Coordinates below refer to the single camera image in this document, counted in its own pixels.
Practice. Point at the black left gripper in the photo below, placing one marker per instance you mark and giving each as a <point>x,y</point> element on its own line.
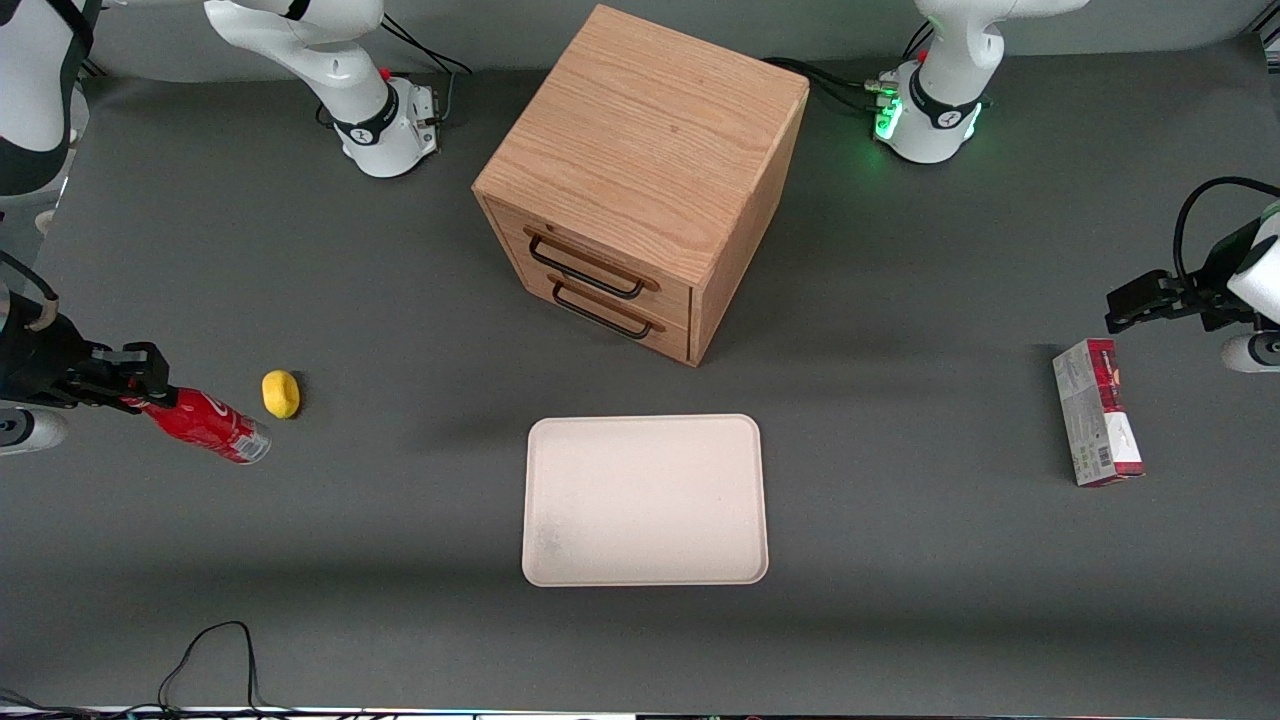
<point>1203,296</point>

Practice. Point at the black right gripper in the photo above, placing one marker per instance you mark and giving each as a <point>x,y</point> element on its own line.
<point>40,366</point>

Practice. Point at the red coke bottle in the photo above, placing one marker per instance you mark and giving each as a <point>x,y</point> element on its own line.
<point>205,422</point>

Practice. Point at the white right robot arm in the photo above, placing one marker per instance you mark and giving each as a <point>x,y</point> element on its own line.
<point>345,70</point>

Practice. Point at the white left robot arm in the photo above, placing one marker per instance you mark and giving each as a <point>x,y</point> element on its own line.
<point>945,95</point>

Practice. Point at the white rectangular tray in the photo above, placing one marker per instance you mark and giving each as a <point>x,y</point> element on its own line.
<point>645,500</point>

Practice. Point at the grey and red carton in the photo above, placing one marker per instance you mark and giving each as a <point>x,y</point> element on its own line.
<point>1095,415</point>

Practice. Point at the yellow lemon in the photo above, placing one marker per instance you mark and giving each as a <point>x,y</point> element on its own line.
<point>281,394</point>

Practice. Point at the wooden two-drawer cabinet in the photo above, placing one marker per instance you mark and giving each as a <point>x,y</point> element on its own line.
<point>640,150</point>

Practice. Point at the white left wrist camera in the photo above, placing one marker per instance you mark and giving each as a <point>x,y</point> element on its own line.
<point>1250,352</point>

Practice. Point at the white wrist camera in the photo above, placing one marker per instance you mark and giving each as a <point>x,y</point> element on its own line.
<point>1250,352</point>
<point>28,430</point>

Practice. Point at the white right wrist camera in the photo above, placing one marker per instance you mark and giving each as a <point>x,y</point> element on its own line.
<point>28,430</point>

